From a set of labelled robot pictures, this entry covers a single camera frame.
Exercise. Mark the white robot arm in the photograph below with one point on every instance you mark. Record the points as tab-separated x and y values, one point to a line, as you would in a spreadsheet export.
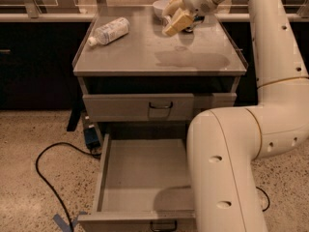
222	142

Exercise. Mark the white counter rail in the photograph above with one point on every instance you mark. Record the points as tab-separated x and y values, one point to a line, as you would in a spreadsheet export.
91	17

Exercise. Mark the clear plastic water bottle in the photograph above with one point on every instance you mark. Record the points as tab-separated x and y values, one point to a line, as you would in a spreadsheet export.
109	32

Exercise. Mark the closed grey top drawer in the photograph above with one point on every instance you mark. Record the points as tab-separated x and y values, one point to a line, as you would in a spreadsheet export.
153	107

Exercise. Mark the open grey middle drawer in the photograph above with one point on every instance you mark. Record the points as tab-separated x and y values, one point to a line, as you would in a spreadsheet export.
143	186

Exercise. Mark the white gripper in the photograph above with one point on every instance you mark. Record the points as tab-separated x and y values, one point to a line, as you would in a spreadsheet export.
181	17

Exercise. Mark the grey drawer cabinet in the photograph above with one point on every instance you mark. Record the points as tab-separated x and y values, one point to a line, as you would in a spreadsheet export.
145	62

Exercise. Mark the blue tape floor mark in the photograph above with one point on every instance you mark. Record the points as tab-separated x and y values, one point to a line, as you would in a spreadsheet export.
64	226

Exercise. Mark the white bowl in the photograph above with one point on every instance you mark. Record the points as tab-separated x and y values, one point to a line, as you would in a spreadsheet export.
159	6

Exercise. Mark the blue power adapter box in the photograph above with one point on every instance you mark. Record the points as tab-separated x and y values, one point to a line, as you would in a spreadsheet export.
91	137

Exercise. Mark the redbull can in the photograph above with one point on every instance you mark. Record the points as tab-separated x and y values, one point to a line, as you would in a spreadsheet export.
197	20

